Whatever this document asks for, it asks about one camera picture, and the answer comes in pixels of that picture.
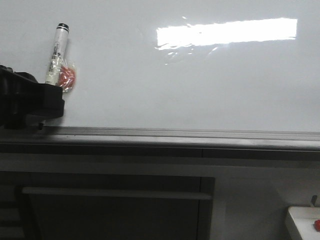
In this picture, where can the grey whiteboard stand frame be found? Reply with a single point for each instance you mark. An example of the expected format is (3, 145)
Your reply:
(250, 196)

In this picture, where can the white box with red button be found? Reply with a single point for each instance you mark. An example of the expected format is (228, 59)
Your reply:
(303, 222)

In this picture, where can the white whiteboard marker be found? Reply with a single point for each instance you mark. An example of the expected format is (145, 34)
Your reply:
(57, 54)

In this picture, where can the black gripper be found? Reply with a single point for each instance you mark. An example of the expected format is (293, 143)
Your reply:
(24, 101)

